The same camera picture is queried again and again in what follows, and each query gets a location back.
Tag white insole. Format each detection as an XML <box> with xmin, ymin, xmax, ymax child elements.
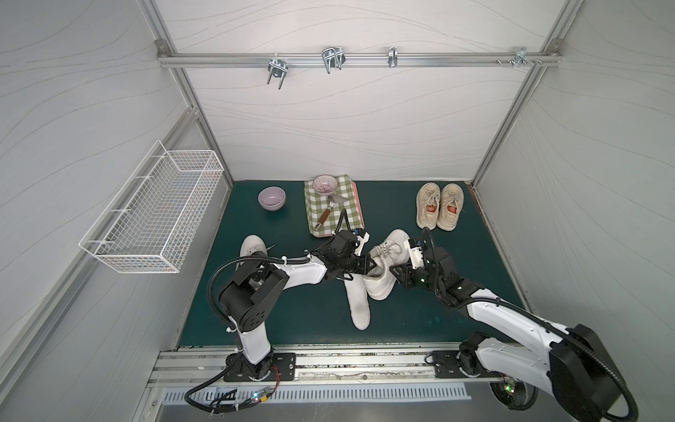
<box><xmin>344</xmin><ymin>274</ymin><xmax>371</xmax><ymax>331</ymax></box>

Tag white sneaker with laces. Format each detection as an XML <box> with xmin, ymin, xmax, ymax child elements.
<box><xmin>240</xmin><ymin>235</ymin><xmax>269</xmax><ymax>257</ymax></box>

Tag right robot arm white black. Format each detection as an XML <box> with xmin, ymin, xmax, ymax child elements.
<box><xmin>388</xmin><ymin>236</ymin><xmax>639</xmax><ymax>421</ymax></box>

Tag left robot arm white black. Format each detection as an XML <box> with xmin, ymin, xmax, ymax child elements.
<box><xmin>218</xmin><ymin>228</ymin><xmax>375</xmax><ymax>365</ymax></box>

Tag green white checkered cloth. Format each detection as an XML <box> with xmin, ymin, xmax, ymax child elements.
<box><xmin>303</xmin><ymin>174</ymin><xmax>365</xmax><ymax>238</ymax></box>

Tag pink tray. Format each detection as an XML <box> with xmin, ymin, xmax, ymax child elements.
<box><xmin>315</xmin><ymin>181</ymin><xmax>366</xmax><ymax>238</ymax></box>

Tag beige sneaker left one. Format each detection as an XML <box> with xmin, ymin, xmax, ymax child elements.
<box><xmin>416</xmin><ymin>182</ymin><xmax>441</xmax><ymax>230</ymax></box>

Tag beige sneaker one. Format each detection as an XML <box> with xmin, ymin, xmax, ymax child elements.
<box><xmin>437</xmin><ymin>184</ymin><xmax>464</xmax><ymax>231</ymax></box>
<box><xmin>416</xmin><ymin>182</ymin><xmax>441</xmax><ymax>230</ymax></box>

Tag beige sneaker right one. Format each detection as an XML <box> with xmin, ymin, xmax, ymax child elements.
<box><xmin>437</xmin><ymin>184</ymin><xmax>464</xmax><ymax>231</ymax></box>

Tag pink speckled bowl on cloth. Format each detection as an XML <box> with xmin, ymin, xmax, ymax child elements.
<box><xmin>311</xmin><ymin>174</ymin><xmax>339</xmax><ymax>196</ymax></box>

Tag purple bowl on table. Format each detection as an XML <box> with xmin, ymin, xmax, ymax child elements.
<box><xmin>258</xmin><ymin>186</ymin><xmax>287</xmax><ymax>212</ymax></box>

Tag white vent strip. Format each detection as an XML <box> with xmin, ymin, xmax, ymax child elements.
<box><xmin>161</xmin><ymin>383</ymin><xmax>472</xmax><ymax>405</ymax></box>

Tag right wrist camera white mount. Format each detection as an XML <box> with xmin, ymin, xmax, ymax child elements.
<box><xmin>406</xmin><ymin>238</ymin><xmax>425</xmax><ymax>270</ymax></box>

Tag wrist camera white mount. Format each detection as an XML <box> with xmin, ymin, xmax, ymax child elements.
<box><xmin>354</xmin><ymin>230</ymin><xmax>370</xmax><ymax>257</ymax></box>
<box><xmin>406</xmin><ymin>238</ymin><xmax>425</xmax><ymax>270</ymax></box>

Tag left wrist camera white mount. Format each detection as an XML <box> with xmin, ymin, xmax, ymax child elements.
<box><xmin>354</xmin><ymin>230</ymin><xmax>370</xmax><ymax>257</ymax></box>

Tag metal spatula wooden handle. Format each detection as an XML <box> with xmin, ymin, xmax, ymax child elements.
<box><xmin>314</xmin><ymin>193</ymin><xmax>348</xmax><ymax>230</ymax></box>

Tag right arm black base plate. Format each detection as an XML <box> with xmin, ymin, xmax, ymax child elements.
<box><xmin>424</xmin><ymin>350</ymin><xmax>502</xmax><ymax>380</ymax></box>

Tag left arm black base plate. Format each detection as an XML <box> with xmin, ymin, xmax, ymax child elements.
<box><xmin>223</xmin><ymin>352</ymin><xmax>296</xmax><ymax>383</ymax></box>

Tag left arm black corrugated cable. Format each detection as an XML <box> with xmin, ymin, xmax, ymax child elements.
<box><xmin>206</xmin><ymin>255</ymin><xmax>312</xmax><ymax>331</ymax></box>

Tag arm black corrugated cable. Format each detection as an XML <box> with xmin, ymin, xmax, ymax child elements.
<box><xmin>206</xmin><ymin>255</ymin><xmax>312</xmax><ymax>331</ymax></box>
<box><xmin>421</xmin><ymin>228</ymin><xmax>639</xmax><ymax>422</ymax></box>

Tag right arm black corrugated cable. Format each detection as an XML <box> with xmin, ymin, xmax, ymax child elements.
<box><xmin>421</xmin><ymin>228</ymin><xmax>639</xmax><ymax>422</ymax></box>

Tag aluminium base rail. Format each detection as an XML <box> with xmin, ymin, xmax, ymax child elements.
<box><xmin>147</xmin><ymin>339</ymin><xmax>553</xmax><ymax>390</ymax></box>

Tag white wire basket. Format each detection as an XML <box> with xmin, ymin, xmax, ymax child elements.
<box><xmin>79</xmin><ymin>141</ymin><xmax>224</xmax><ymax>274</ymax></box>

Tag metal hook bracket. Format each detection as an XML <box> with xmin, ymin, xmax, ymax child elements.
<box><xmin>495</xmin><ymin>47</ymin><xmax>544</xmax><ymax>69</ymax></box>
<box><xmin>266</xmin><ymin>56</ymin><xmax>288</xmax><ymax>90</ymax></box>
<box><xmin>321</xmin><ymin>47</ymin><xmax>346</xmax><ymax>74</ymax></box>
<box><xmin>388</xmin><ymin>47</ymin><xmax>398</xmax><ymax>69</ymax></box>

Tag aluminium cross rail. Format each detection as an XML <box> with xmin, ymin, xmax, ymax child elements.
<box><xmin>157</xmin><ymin>51</ymin><xmax>564</xmax><ymax>69</ymax></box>

